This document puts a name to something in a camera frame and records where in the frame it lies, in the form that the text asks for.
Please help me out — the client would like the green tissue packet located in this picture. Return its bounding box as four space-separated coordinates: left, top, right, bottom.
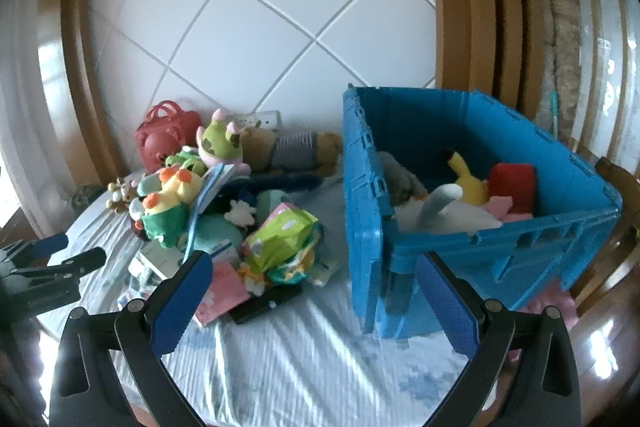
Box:
243 203 319 275

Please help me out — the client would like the small white plush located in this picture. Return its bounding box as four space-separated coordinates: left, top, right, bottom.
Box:
224 199 258 226

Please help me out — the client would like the printed wipes packet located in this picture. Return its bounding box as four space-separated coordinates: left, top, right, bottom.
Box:
267 237 341 288

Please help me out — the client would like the red bear-face bag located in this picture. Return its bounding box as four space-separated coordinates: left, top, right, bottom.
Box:
134 101 202 174

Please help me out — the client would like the green frog plush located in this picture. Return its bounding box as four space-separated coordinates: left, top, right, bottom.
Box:
165 147 208 172

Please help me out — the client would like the white box blue stripe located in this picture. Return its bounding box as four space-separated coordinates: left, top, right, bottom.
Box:
207 242 241 265

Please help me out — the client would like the orange and white plush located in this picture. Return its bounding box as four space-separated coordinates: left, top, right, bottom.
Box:
237 264 268 295

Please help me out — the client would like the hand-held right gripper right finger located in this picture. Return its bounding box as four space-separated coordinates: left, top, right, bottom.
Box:
416 252 583 427

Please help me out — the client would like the pink plush with frog hat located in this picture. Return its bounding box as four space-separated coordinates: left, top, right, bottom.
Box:
195 108 252 175

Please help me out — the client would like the yellow duck plush green costume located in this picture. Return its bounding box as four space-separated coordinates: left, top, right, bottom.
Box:
131 167 206 250

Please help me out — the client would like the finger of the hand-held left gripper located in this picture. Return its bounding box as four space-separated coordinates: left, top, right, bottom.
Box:
0 233 70 265
10 247 107 281

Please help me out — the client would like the yellow mouse plush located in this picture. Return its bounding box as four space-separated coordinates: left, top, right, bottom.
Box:
446 149 488 206

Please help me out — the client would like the black rectangular object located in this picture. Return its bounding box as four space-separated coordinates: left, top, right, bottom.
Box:
230 282 303 327

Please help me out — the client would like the navy blue plush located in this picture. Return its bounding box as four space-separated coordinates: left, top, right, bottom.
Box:
220 174 323 208

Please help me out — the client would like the pink soft item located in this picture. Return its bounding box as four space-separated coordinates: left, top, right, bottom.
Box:
487 197 521 223

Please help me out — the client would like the dark small object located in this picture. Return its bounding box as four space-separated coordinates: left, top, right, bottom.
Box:
70 184 106 212

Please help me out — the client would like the pink box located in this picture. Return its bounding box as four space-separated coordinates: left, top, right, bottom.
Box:
194 261 251 327

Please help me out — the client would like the brown bear plush striped sweater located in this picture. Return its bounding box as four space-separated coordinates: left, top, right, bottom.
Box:
241 127 343 178

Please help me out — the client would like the red plush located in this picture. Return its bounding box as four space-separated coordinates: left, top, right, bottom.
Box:
486 163 538 215

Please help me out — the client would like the light striped desktop tablecloth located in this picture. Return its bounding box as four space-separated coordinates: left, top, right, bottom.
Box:
30 152 501 427

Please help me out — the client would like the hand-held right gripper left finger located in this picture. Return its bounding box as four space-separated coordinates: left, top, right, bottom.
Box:
48 251 215 427

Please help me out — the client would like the white barcode box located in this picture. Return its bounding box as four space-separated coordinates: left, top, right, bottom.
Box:
129 241 186 280

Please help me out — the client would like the small brown bear plush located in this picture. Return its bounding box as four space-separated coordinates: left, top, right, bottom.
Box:
106 177 141 215

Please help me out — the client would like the white power strip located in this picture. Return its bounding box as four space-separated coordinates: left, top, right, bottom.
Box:
227 109 282 131

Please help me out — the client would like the large teal plush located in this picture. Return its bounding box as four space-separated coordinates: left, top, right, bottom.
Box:
185 189 291 263

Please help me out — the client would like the pink cloth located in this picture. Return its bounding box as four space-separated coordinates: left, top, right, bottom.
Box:
517 284 581 323

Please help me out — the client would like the light blue plastic brush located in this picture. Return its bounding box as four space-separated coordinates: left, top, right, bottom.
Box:
186 163 237 258

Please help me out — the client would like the brown hanging towel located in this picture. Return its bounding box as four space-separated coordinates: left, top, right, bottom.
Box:
542 0 583 142

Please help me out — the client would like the wooden chair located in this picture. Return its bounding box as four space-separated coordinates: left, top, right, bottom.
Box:
570 157 640 323

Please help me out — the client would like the wooden door frame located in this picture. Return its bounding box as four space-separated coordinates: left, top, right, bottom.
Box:
40 0 131 180
422 0 546 118

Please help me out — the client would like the blue plastic crate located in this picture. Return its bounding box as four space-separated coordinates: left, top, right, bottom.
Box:
342 83 623 340

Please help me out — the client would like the grey plush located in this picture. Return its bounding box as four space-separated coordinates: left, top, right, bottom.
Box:
377 152 428 208

